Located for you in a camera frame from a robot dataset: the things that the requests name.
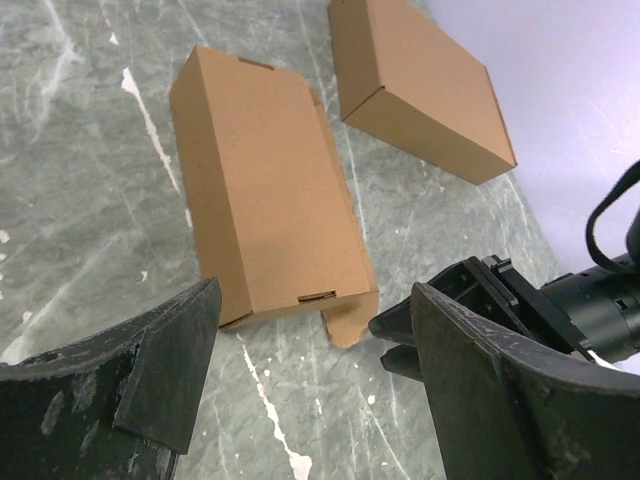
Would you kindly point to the closed folded cardboard box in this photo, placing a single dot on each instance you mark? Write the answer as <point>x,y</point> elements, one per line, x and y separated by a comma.
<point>404,81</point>

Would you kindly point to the cardboard box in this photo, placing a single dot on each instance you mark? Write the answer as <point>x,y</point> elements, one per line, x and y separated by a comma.
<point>272,215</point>
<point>404,81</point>

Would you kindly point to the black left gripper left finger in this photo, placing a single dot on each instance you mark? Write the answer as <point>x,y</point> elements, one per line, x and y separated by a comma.
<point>120,404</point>

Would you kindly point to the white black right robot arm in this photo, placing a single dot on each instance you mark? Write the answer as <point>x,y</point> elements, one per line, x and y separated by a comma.
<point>594,313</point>

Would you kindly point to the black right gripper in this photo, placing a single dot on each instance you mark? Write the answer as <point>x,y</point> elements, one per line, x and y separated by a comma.
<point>493,289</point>

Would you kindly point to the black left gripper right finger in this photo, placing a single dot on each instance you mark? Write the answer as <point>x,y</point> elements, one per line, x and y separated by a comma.
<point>507,407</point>

